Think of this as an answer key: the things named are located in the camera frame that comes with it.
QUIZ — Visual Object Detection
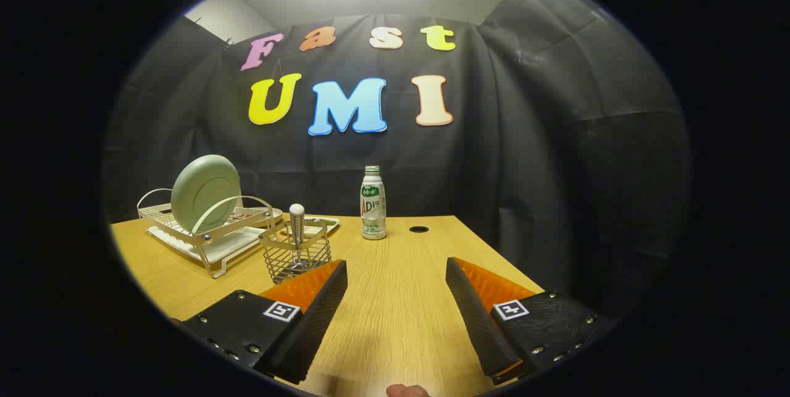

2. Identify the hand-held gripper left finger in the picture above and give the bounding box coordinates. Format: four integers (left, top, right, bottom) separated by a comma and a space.
176, 259, 348, 385

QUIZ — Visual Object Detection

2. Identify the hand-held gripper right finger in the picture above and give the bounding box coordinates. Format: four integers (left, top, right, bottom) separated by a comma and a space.
446, 257, 618, 385

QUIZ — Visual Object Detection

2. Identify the metal wire basket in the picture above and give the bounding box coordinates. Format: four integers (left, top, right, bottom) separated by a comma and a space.
259, 219, 332, 285

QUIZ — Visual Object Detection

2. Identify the metal spoon with patterned handle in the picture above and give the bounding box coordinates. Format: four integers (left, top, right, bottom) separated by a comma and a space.
289, 204, 306, 271

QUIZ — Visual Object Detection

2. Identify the white wire dish rack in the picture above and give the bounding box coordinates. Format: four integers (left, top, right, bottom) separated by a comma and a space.
137, 187, 275, 278

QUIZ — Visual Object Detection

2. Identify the pale green plate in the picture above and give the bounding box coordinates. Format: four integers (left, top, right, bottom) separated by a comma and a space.
171, 154, 241, 234

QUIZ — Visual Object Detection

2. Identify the white divided tray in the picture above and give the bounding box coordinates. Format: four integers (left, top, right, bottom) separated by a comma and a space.
281, 216, 340, 238

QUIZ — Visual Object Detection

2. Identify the white drip tray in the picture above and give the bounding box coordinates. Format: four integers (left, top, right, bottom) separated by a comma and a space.
148, 224, 266, 264

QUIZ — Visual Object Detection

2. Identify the white drink bottle green label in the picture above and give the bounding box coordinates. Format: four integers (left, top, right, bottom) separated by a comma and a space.
360, 165, 388, 241

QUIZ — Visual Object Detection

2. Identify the black backdrop cloth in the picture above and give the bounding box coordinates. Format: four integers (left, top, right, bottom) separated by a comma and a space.
102, 0, 692, 324

